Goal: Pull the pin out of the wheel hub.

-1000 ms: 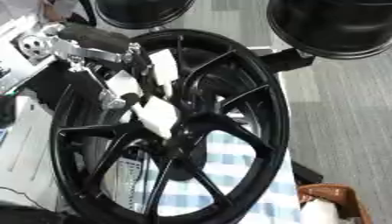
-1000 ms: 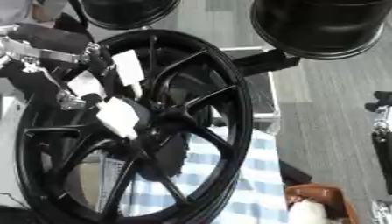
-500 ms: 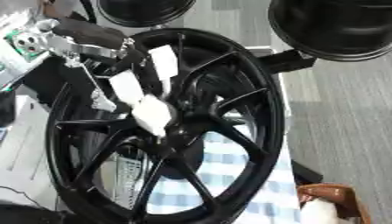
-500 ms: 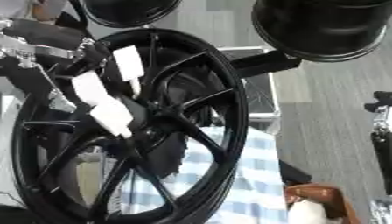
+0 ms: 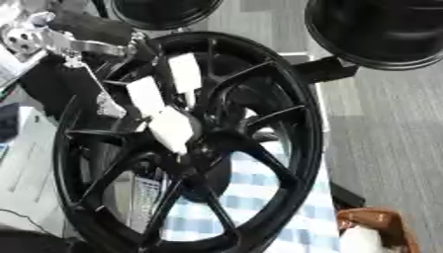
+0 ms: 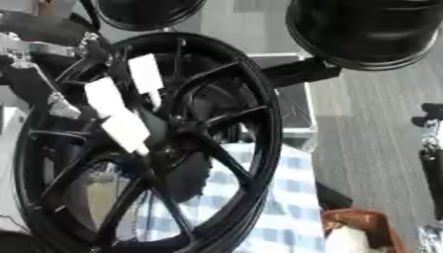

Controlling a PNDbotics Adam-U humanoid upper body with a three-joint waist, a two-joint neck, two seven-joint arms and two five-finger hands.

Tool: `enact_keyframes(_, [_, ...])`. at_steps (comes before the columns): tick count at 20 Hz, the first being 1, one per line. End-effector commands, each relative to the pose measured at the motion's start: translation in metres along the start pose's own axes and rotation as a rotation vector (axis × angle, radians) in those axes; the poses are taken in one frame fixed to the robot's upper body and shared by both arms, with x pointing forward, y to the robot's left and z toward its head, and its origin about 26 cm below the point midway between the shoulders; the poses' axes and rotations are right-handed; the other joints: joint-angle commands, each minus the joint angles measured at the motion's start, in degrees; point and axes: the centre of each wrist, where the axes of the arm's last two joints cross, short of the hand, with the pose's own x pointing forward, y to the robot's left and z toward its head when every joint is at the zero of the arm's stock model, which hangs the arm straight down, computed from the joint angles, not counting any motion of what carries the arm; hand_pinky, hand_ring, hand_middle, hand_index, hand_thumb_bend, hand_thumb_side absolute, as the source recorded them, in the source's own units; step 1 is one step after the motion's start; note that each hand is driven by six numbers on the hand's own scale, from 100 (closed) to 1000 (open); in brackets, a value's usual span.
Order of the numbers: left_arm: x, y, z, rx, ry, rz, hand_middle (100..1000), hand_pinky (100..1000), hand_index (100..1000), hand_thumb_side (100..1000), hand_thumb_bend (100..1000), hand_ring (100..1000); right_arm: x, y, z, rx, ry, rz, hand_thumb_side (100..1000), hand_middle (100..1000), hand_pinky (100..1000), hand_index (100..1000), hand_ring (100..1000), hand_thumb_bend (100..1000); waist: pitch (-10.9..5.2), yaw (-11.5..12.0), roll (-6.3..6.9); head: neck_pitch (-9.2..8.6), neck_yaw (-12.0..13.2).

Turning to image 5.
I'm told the black spoked wheel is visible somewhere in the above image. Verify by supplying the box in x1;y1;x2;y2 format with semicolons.
51;31;325;253

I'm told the black stand bracket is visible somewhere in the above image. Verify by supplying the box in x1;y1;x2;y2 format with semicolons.
292;55;360;84

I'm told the grey perforated panel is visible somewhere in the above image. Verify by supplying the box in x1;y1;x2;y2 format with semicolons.
128;174;165;233

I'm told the large black round tyre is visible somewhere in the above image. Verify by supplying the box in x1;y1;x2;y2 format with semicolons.
303;0;443;71

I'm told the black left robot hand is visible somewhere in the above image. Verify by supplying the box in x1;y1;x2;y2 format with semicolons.
19;9;170;133

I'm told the white pin with flat head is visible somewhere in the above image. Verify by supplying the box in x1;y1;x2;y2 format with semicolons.
145;106;198;156

